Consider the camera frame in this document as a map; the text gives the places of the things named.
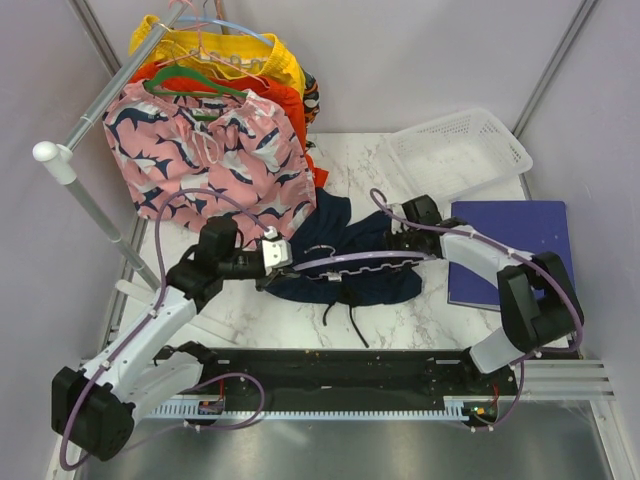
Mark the yellow shorts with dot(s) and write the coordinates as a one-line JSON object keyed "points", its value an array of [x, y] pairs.
{"points": [[276, 63]]}

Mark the translucent lilac hanger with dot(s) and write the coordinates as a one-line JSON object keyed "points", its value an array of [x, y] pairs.
{"points": [[370, 257]]}

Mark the pink shark print shorts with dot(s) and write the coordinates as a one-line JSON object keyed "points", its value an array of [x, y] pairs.
{"points": [[254, 172]]}

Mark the black orange patterned garment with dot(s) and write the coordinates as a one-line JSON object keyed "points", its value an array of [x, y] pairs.
{"points": [[311, 99]]}

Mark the navy blue shorts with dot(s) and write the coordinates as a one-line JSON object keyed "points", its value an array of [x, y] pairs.
{"points": [[330, 232]]}

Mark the orange shorts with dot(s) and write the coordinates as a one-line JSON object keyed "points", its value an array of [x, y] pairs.
{"points": [[286, 97]]}

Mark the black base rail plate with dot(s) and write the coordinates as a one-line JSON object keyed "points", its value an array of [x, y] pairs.
{"points": [[264, 374]]}

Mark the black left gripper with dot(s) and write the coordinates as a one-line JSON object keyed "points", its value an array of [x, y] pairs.
{"points": [[262, 281]]}

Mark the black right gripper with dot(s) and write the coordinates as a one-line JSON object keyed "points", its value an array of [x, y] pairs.
{"points": [[393, 238]]}

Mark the green hanger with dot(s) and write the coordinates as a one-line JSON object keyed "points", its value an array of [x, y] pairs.
{"points": [[175, 91]]}

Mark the light blue cable duct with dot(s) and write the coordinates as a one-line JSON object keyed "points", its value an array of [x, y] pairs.
{"points": [[201, 408]]}

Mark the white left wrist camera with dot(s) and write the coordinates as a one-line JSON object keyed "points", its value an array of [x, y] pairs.
{"points": [[276, 250]]}

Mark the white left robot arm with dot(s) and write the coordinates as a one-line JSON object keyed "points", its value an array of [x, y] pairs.
{"points": [[98, 406]]}

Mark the white plastic basket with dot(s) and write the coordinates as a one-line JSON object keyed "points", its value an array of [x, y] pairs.
{"points": [[458, 154]]}

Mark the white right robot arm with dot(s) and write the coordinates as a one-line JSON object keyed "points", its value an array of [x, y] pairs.
{"points": [[537, 301]]}

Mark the blue binder folder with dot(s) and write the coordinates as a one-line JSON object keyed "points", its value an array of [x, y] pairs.
{"points": [[535, 226]]}

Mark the light blue hanger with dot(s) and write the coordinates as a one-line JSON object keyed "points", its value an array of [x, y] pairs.
{"points": [[194, 23]]}

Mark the silver clothes rack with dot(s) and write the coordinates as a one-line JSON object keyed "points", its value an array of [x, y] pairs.
{"points": [[92, 230]]}

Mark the pink wire hanger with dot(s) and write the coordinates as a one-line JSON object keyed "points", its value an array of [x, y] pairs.
{"points": [[201, 51]]}

